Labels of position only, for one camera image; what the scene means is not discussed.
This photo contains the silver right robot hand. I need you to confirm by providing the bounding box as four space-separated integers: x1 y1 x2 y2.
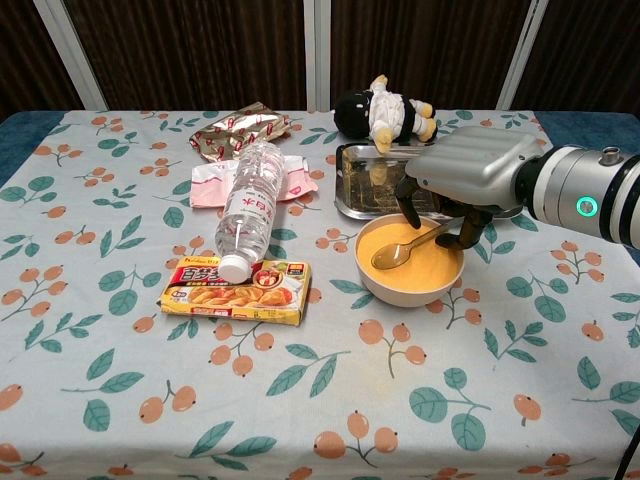
395 125 545 250

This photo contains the bowl of orange powder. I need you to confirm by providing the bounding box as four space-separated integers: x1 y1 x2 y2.
354 213 466 308

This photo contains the black and white plush doll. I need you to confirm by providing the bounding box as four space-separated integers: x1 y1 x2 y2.
333 74 440 155

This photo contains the stainless steel rectangular tray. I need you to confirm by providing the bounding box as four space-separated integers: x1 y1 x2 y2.
333 142 524 222

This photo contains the clear plastic water bottle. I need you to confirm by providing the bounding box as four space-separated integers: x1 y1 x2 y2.
214 140 286 284

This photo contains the gold foil snack bag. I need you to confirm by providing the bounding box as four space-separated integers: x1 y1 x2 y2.
188 101 293 163

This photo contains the pink and white packet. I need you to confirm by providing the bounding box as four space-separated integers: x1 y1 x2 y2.
190 154 320 209

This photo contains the yellow curry box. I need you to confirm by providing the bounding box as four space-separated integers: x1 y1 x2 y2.
159 256 313 327

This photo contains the floral printed tablecloth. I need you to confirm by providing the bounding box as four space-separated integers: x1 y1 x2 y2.
0 108 640 480

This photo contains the white slanted frame bar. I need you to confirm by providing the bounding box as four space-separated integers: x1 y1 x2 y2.
33 0 109 112
496 0 550 111

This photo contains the white vertical frame post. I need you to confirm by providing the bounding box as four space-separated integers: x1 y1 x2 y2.
305 0 333 112

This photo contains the black cable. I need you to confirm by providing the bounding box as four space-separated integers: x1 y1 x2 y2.
613 433 640 480

